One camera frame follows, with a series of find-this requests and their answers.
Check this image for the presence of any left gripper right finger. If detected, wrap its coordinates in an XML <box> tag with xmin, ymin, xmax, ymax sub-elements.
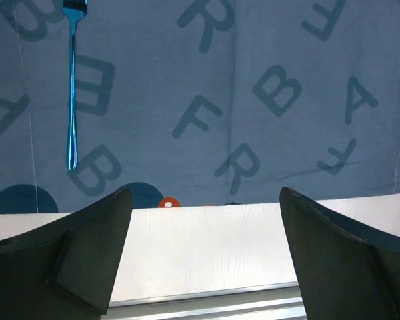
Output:
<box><xmin>279</xmin><ymin>187</ymin><xmax>400</xmax><ymax>320</ymax></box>

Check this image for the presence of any aluminium mounting rail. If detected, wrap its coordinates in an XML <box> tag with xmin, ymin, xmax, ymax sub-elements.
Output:
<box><xmin>101</xmin><ymin>282</ymin><xmax>307</xmax><ymax>319</ymax></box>

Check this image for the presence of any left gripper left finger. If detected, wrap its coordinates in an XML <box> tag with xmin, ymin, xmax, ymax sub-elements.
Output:
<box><xmin>0</xmin><ymin>188</ymin><xmax>133</xmax><ymax>320</ymax></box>

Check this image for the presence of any blue letter placemat cloth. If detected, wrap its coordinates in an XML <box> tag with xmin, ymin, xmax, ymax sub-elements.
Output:
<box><xmin>0</xmin><ymin>1</ymin><xmax>400</xmax><ymax>214</ymax></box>

